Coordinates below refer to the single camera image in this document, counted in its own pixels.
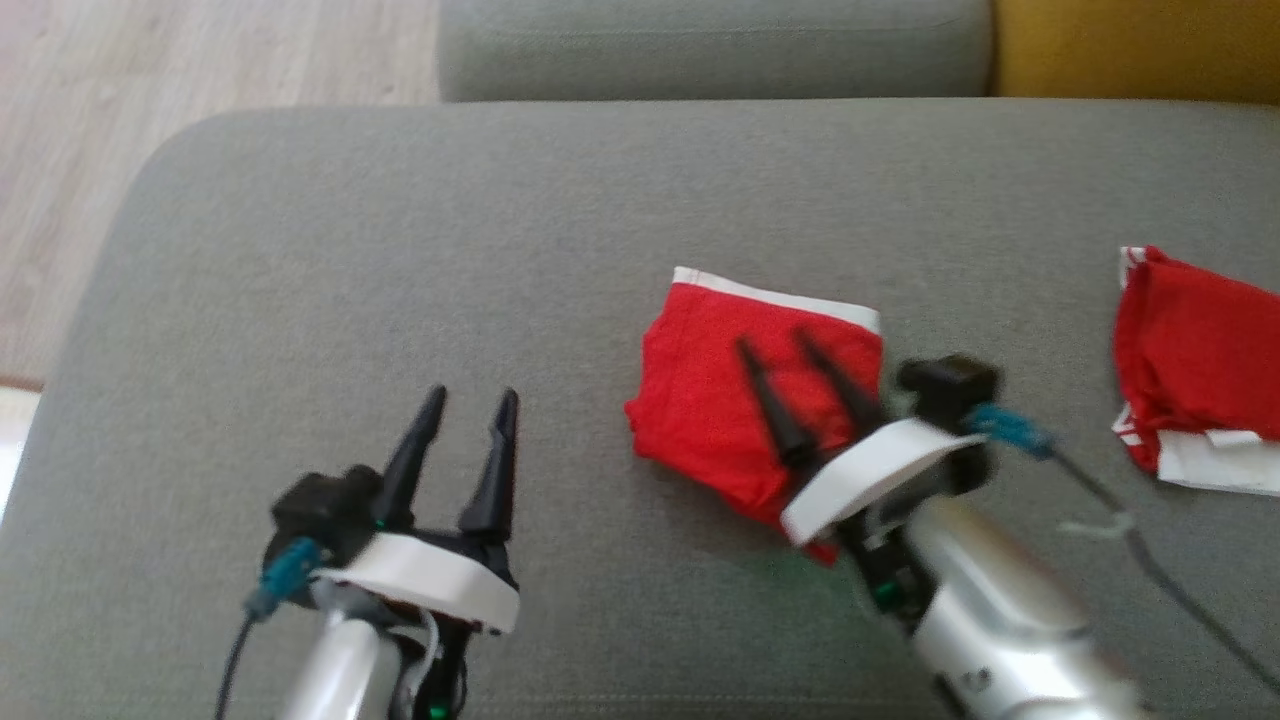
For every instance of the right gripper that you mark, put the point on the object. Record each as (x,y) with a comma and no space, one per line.
(870,475)

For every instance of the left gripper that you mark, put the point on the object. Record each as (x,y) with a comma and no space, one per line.
(440,575)

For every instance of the red Bulls shorts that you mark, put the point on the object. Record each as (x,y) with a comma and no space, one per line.
(700,400)

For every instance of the red jersey with white sleeves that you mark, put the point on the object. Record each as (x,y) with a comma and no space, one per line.
(1200,360)

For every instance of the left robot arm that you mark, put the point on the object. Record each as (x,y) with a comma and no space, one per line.
(345,670)

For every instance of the large grey sofa seat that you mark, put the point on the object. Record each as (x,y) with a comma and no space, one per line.
(400,250)

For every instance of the wide yellow sofa back cushion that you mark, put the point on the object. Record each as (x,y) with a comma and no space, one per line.
(1140,45)

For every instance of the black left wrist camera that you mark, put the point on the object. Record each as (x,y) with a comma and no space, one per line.
(320,510)

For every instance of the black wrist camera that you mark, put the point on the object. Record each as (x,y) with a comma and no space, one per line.
(950,390)
(320,510)

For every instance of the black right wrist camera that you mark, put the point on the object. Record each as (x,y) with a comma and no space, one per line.
(950,390)

